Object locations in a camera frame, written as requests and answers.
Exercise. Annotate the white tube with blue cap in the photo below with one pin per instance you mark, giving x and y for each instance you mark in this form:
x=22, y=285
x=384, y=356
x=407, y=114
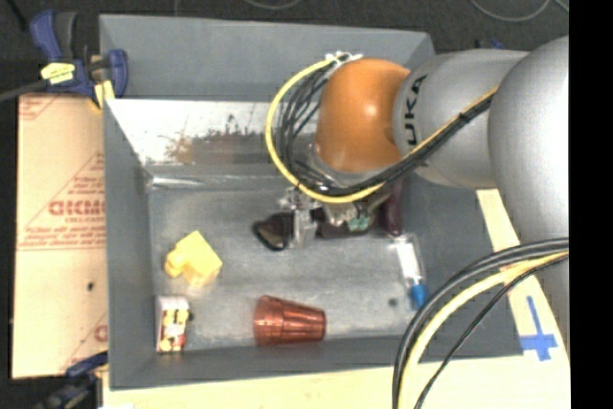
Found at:
x=409, y=263

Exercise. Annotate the grey metal bin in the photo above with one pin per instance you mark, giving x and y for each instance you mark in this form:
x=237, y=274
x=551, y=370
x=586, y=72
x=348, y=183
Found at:
x=335, y=268

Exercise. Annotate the dark purple oblong object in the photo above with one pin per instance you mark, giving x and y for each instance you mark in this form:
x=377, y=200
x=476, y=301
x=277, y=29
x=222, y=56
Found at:
x=393, y=213

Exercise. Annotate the black glossy object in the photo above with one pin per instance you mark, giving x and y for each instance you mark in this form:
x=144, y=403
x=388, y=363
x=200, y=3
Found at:
x=272, y=232

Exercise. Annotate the small red and white box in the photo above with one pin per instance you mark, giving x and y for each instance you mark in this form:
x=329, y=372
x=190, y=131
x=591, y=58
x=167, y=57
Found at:
x=172, y=324

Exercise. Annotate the copper brown ribbed cup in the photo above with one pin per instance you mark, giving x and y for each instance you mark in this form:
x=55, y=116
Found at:
x=289, y=321

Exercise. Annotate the yellow toy block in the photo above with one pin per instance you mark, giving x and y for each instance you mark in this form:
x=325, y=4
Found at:
x=194, y=259

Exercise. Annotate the brown cardboard board red print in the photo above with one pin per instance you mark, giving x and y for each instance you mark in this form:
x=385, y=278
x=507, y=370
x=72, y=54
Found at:
x=52, y=263

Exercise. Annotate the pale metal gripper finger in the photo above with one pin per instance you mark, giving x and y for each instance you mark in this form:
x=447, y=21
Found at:
x=296, y=200
x=305, y=230

